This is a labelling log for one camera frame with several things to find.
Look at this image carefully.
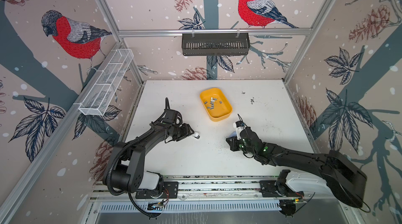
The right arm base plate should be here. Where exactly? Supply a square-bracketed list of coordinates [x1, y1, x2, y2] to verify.
[259, 170, 304, 198]

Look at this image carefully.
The black wire basket shelf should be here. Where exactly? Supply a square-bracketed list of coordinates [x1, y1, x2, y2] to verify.
[182, 33, 250, 56]

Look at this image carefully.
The aluminium mounting rail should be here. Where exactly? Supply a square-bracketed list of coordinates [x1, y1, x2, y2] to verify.
[91, 176, 335, 214]

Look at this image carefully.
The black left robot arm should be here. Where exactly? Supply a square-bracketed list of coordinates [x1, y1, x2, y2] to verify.
[102, 109, 195, 196]

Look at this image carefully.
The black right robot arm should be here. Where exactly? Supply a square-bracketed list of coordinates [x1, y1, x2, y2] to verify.
[226, 127, 367, 208]

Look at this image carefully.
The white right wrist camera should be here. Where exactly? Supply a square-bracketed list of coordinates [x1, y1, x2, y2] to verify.
[233, 121, 246, 140]

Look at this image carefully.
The yellow plastic tray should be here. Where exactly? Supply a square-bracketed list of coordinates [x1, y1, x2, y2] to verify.
[200, 88, 232, 122]

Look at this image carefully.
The white wire mesh shelf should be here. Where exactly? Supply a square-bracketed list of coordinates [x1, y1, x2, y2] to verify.
[79, 49, 134, 116]

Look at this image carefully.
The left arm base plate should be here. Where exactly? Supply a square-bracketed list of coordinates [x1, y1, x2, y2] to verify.
[135, 182, 179, 199]

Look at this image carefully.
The white stapler top part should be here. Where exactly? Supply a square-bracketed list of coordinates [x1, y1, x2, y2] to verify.
[192, 132, 200, 139]

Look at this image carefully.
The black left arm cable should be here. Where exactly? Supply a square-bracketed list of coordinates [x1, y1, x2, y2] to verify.
[102, 97, 183, 218]

